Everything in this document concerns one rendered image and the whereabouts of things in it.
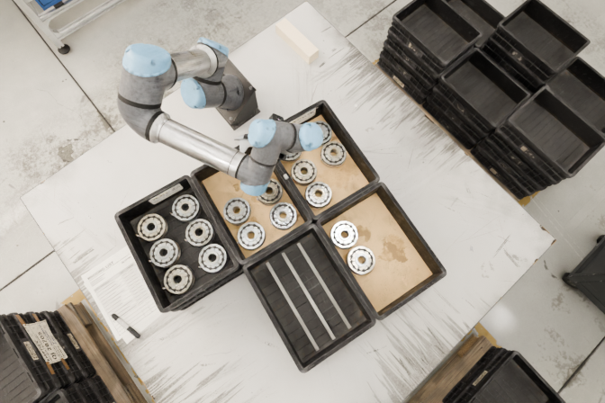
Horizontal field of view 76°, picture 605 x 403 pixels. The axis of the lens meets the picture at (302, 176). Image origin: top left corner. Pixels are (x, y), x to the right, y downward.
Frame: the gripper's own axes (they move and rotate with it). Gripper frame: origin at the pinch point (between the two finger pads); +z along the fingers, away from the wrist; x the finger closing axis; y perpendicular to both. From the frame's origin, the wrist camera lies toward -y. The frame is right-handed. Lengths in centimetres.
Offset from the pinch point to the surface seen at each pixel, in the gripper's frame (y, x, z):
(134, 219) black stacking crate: 32, -23, 41
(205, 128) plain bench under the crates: -13.0, -1.7, 47.8
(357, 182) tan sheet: 3.1, 45.3, -5.2
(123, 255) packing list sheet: 47, -22, 53
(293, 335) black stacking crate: 63, 28, -2
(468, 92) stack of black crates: -69, 126, 3
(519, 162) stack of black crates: -30, 144, -19
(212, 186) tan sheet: 14.6, -1.2, 26.8
